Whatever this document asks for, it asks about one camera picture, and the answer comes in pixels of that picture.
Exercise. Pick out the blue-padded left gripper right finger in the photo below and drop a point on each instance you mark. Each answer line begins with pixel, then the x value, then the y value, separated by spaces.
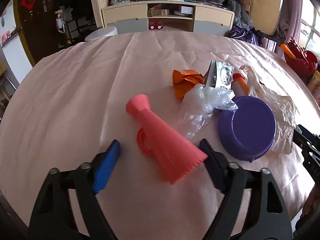
pixel 267 216

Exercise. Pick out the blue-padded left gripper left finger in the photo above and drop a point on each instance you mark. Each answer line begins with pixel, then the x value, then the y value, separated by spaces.
pixel 52 216

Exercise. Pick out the purple plastic bowl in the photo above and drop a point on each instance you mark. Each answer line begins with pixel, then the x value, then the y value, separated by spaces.
pixel 249 132

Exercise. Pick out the orange candy tube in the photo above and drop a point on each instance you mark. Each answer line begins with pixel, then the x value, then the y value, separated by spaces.
pixel 239 85

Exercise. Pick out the pink plastic toy megaphone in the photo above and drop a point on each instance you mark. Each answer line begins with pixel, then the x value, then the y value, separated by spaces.
pixel 176 155

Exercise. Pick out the silver foil blister pack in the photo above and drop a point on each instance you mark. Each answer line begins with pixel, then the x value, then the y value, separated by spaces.
pixel 219 75

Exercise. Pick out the clear plastic bag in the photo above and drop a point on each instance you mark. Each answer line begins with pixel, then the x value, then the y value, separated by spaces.
pixel 198 106

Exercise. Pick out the orange wrapper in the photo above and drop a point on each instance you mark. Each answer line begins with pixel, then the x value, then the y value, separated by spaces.
pixel 184 81

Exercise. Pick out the red plastic basket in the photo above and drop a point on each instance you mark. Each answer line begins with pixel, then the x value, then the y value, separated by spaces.
pixel 303 62

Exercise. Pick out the pink satin tablecloth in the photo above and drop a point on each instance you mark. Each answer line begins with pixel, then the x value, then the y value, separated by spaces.
pixel 71 106

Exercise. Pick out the pink window curtain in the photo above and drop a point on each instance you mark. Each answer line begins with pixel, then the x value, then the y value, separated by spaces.
pixel 290 20

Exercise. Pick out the beige standing air conditioner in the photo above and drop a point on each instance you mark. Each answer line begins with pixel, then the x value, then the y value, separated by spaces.
pixel 265 15

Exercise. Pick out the white round stool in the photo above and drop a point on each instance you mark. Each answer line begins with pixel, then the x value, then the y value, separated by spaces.
pixel 102 32

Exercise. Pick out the dark brown door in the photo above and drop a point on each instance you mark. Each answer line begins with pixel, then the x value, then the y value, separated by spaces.
pixel 37 20

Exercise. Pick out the beige TV cabinet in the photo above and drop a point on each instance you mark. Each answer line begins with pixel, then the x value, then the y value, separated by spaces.
pixel 168 15

